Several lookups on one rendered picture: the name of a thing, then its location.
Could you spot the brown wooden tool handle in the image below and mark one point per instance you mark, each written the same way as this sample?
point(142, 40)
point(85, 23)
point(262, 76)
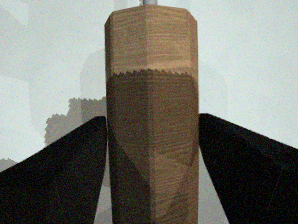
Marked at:
point(151, 65)

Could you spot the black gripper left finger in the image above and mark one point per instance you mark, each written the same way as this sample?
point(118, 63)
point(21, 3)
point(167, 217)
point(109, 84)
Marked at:
point(60, 184)

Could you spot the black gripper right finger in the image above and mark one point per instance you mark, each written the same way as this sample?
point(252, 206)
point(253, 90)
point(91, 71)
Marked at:
point(256, 178)

